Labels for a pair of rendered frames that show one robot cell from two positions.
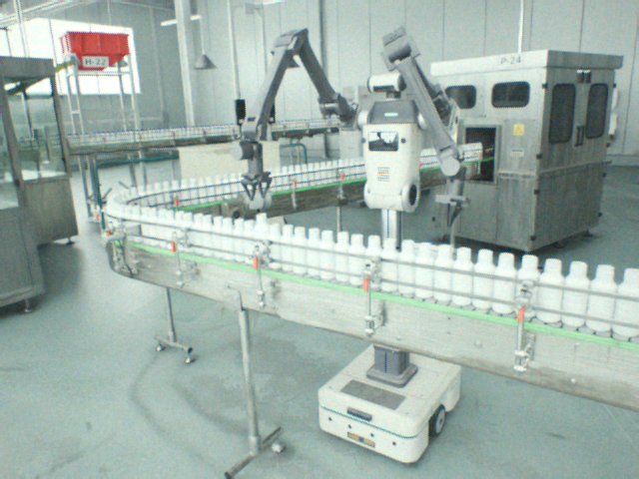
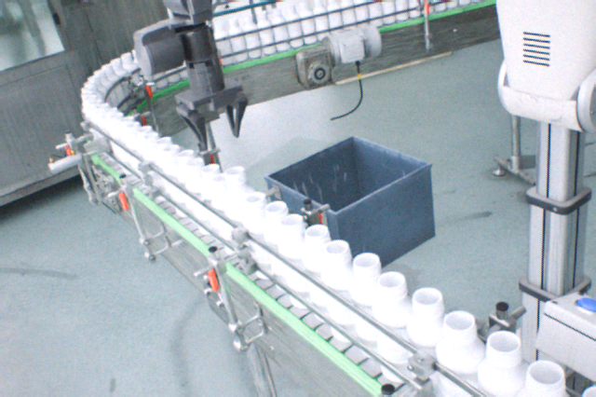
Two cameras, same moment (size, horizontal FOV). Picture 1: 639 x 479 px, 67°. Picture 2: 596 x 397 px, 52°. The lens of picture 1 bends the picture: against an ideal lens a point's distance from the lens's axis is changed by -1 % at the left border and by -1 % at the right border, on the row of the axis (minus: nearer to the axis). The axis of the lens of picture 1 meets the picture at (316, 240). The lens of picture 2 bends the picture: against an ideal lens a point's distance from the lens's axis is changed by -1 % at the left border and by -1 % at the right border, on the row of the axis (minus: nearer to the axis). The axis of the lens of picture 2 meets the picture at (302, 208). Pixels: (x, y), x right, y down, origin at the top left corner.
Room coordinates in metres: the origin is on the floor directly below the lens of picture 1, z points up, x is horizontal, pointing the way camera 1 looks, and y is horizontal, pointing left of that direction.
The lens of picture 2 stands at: (0.91, -0.32, 1.66)
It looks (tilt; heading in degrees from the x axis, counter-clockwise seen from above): 29 degrees down; 25
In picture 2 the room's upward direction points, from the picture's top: 11 degrees counter-clockwise
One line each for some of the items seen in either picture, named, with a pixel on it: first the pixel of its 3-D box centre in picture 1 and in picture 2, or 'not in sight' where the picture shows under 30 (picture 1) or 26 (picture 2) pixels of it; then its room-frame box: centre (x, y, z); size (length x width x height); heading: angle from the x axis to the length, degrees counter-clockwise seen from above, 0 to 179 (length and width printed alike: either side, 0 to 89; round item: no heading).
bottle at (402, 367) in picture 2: (357, 259); (397, 327); (1.54, -0.13, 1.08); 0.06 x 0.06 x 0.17
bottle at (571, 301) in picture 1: (575, 293); not in sight; (1.17, -0.67, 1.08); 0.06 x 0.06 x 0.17
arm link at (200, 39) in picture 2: (254, 151); (195, 44); (1.78, 0.21, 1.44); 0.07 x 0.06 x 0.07; 145
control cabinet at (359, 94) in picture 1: (366, 145); not in sight; (8.04, -0.89, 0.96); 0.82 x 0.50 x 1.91; 127
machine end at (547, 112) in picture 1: (520, 153); not in sight; (5.50, -2.34, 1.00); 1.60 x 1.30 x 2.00; 127
